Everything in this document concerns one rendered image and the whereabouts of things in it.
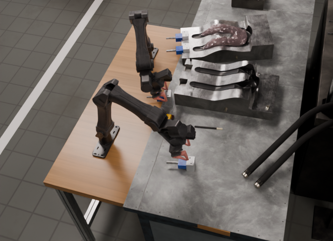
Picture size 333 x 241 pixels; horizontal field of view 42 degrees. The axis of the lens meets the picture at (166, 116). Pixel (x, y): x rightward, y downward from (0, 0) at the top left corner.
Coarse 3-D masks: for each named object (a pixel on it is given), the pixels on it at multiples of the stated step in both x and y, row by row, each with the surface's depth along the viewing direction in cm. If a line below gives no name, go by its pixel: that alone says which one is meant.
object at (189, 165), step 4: (188, 156) 203; (192, 156) 203; (180, 160) 203; (184, 160) 203; (188, 160) 201; (192, 160) 201; (180, 164) 202; (184, 164) 202; (188, 164) 200; (192, 164) 200; (180, 168) 204; (184, 168) 203; (188, 168) 202; (192, 168) 202
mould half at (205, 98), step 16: (192, 64) 235; (208, 64) 235; (224, 64) 234; (240, 64) 227; (256, 64) 228; (192, 80) 228; (208, 80) 228; (224, 80) 225; (240, 80) 219; (272, 80) 227; (176, 96) 225; (192, 96) 221; (208, 96) 221; (224, 96) 217; (240, 96) 212; (256, 96) 221; (272, 96) 220; (224, 112) 224; (240, 112) 220; (256, 112) 217; (272, 112) 214
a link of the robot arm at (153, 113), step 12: (108, 84) 183; (96, 96) 182; (108, 96) 180; (120, 96) 179; (132, 96) 181; (132, 108) 180; (144, 108) 179; (156, 108) 181; (144, 120) 181; (156, 120) 178
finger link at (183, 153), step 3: (183, 150) 188; (171, 153) 191; (174, 153) 189; (177, 153) 188; (180, 153) 188; (183, 153) 187; (186, 153) 189; (171, 156) 189; (174, 156) 189; (177, 156) 191; (180, 156) 192; (186, 156) 190; (183, 159) 193; (186, 159) 193
